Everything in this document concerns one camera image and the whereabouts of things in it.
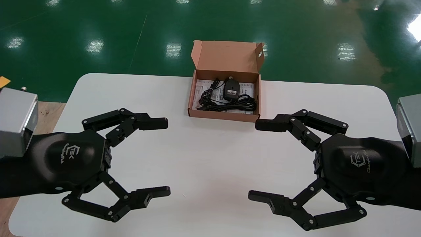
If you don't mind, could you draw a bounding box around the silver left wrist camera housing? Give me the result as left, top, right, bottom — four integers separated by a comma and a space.
0, 86, 39, 159

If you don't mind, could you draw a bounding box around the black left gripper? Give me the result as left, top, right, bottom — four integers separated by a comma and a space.
29, 108, 171, 223

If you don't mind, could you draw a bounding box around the thick black power cord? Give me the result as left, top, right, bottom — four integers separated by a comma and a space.
197, 76, 257, 113

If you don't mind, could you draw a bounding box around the white printed instruction sheet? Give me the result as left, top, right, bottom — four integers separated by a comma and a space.
193, 80, 255, 115

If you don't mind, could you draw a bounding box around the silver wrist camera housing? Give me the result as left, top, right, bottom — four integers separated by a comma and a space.
396, 93, 421, 168
0, 86, 39, 159

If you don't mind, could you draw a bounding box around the thin black USB cable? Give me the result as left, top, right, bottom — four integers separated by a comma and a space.
199, 78, 225, 108

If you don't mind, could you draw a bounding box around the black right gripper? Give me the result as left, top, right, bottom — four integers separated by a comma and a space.
248, 109, 407, 231

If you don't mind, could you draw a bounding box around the open brown cardboard box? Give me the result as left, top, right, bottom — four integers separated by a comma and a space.
187, 40, 265, 123

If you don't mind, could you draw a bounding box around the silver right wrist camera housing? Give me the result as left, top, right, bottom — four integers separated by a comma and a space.
396, 93, 421, 168

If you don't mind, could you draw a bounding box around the wooden board platform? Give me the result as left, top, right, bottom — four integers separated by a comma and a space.
0, 101, 66, 237

